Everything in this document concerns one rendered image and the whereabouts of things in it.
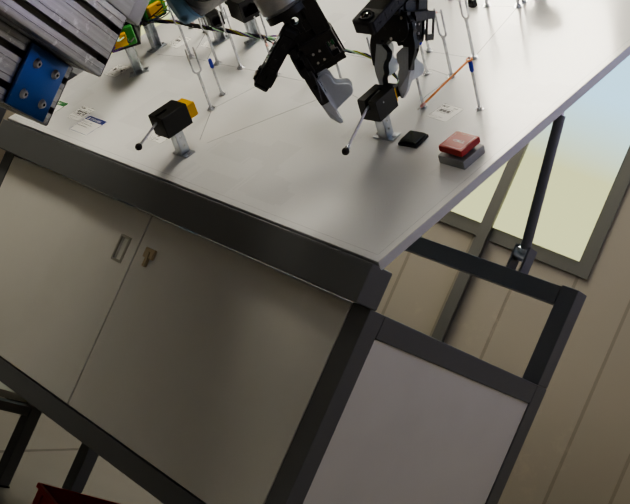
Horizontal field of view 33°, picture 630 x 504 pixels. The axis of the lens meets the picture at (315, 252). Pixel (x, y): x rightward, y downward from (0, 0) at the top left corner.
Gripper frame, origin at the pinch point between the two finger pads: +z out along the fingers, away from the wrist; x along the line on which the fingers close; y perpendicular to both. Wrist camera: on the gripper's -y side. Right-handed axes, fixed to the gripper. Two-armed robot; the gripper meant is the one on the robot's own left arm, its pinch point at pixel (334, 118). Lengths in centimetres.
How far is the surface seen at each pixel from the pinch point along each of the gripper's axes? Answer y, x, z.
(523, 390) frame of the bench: 4, 2, 65
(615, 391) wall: 20, 148, 168
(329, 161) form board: -5.4, 6.8, 8.0
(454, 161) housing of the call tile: 14.2, -5.9, 15.1
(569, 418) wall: 2, 147, 169
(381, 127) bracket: 5.5, 8.5, 7.7
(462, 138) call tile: 17.1, -3.7, 12.9
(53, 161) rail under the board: -60, 40, -12
